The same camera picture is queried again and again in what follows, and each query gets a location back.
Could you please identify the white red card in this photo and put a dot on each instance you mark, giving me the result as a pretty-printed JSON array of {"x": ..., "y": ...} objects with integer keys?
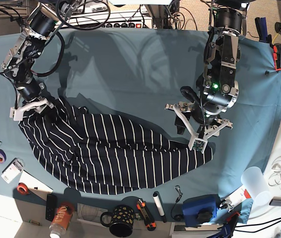
[{"x": 235, "y": 198}]

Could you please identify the white black marker pen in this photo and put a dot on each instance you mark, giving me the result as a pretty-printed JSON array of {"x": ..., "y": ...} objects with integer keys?
[{"x": 159, "y": 206}]

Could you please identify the red tape roll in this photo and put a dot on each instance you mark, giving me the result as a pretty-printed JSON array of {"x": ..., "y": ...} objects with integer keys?
[{"x": 22, "y": 189}]

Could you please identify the orange black clamp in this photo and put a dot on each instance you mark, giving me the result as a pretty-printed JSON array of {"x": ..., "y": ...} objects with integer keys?
[{"x": 277, "y": 56}]

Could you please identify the white paper sheet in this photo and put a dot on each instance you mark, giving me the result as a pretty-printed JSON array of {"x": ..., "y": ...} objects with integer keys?
[{"x": 34, "y": 184}]

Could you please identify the navy white striped t-shirt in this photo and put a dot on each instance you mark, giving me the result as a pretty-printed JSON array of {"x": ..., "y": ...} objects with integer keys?
[{"x": 105, "y": 154}]

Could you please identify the black mug with yellow leaves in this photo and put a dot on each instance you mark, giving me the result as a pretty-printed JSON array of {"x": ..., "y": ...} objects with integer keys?
[{"x": 119, "y": 221}]

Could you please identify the translucent plastic cup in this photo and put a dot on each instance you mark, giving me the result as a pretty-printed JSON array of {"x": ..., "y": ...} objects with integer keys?
[{"x": 257, "y": 187}]

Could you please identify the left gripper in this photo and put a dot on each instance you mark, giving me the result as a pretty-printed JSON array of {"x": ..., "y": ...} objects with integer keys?
[{"x": 208, "y": 118}]

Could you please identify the white packaged card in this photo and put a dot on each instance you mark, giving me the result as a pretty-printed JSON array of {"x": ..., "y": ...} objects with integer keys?
[{"x": 13, "y": 170}]

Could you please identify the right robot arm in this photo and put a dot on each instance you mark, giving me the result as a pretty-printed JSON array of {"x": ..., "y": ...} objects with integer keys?
[{"x": 37, "y": 32}]

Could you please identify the black remote control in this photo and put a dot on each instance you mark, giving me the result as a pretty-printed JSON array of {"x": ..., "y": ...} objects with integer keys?
[{"x": 51, "y": 203}]

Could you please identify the orange black utility knife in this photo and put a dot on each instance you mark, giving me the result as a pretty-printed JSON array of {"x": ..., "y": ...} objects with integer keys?
[{"x": 146, "y": 215}]

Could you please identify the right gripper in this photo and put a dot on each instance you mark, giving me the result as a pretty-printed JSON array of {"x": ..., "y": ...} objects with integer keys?
[{"x": 39, "y": 105}]

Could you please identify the purple tape roll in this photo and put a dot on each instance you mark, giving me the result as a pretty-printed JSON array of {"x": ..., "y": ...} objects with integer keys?
[{"x": 2, "y": 156}]

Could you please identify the orange drink bottle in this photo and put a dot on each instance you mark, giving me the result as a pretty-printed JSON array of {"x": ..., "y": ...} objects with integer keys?
[{"x": 61, "y": 220}]

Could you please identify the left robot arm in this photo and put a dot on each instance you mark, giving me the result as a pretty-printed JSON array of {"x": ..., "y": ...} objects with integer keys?
[{"x": 217, "y": 88}]

